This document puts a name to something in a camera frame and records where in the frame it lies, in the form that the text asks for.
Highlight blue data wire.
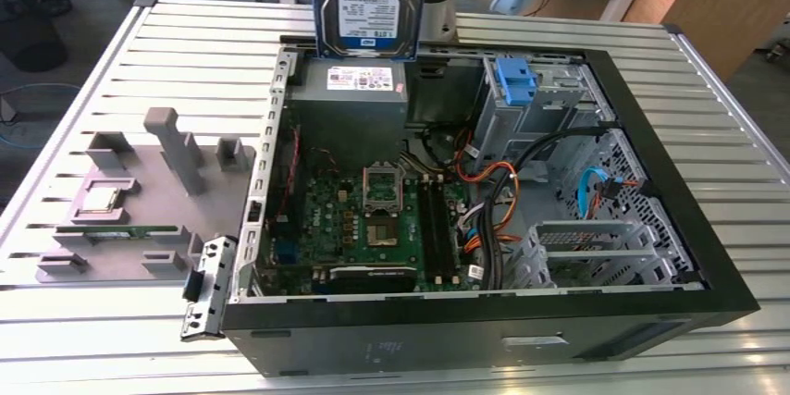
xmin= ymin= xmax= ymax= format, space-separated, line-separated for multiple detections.
xmin=580 ymin=166 xmax=612 ymax=221

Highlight orange power wire black plug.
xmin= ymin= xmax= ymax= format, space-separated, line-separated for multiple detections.
xmin=590 ymin=176 xmax=649 ymax=221

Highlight metal disk bay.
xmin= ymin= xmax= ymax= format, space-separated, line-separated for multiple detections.
xmin=524 ymin=218 xmax=703 ymax=292

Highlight metal socket cover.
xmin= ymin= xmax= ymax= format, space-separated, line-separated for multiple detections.
xmin=362 ymin=166 xmax=408 ymax=214

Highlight CPU socket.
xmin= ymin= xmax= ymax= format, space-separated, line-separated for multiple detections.
xmin=364 ymin=215 xmax=404 ymax=249

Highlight RAM slot white clips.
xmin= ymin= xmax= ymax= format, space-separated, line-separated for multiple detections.
xmin=421 ymin=175 xmax=444 ymax=283
xmin=437 ymin=175 xmax=460 ymax=283

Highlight green motherboard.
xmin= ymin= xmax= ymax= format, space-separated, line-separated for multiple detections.
xmin=256 ymin=172 xmax=465 ymax=297

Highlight grey power supply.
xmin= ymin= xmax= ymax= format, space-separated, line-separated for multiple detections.
xmin=285 ymin=56 xmax=413 ymax=160

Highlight black graphics card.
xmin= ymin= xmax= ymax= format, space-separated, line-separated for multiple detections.
xmin=314 ymin=265 xmax=420 ymax=294

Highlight metal drive cage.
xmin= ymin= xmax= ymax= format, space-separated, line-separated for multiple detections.
xmin=474 ymin=56 xmax=611 ymax=169

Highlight black open PC case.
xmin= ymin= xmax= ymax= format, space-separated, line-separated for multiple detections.
xmin=220 ymin=33 xmax=761 ymax=377

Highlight metal expansion card retainer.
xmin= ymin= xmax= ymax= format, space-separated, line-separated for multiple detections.
xmin=179 ymin=235 xmax=241 ymax=340

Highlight grey parts rack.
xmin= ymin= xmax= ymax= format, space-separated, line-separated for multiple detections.
xmin=34 ymin=106 xmax=258 ymax=284

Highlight green RAM stick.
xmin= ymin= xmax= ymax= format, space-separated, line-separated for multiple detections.
xmin=55 ymin=225 xmax=179 ymax=241

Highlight silver CPU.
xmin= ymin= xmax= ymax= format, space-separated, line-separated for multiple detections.
xmin=83 ymin=186 xmax=123 ymax=214

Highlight black mesh bin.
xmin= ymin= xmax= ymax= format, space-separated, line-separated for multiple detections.
xmin=0 ymin=0 xmax=75 ymax=73

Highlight chair wheel base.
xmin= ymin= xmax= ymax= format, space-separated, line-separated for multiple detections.
xmin=756 ymin=33 xmax=790 ymax=63

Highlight yellow black power wires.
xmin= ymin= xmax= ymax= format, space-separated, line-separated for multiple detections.
xmin=398 ymin=149 xmax=450 ymax=177

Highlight thin red wire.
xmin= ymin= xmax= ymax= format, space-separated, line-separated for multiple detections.
xmin=274 ymin=124 xmax=305 ymax=225

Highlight orange wire bundle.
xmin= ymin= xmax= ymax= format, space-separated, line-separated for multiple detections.
xmin=454 ymin=135 xmax=525 ymax=260

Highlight black cable bundle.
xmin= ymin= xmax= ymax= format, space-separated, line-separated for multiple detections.
xmin=485 ymin=121 xmax=619 ymax=290

